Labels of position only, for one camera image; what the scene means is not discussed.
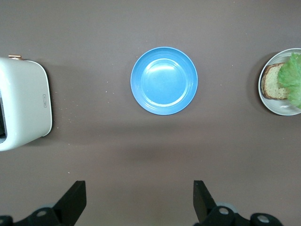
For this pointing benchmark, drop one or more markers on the beige plate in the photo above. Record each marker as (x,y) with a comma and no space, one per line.
(277,107)

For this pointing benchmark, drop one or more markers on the green lettuce leaf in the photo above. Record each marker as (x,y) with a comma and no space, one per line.
(291,80)

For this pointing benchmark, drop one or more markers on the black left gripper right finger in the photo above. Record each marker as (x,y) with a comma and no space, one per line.
(207,209)

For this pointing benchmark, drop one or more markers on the brown bread slice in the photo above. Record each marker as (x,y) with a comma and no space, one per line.
(271,82)

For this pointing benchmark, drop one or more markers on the cream white toaster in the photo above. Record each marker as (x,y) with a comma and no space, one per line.
(23,101)

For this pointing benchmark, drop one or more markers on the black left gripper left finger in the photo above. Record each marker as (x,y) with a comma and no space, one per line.
(65,207)

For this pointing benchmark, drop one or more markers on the blue plate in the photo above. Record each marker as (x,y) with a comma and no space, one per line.
(164,81)

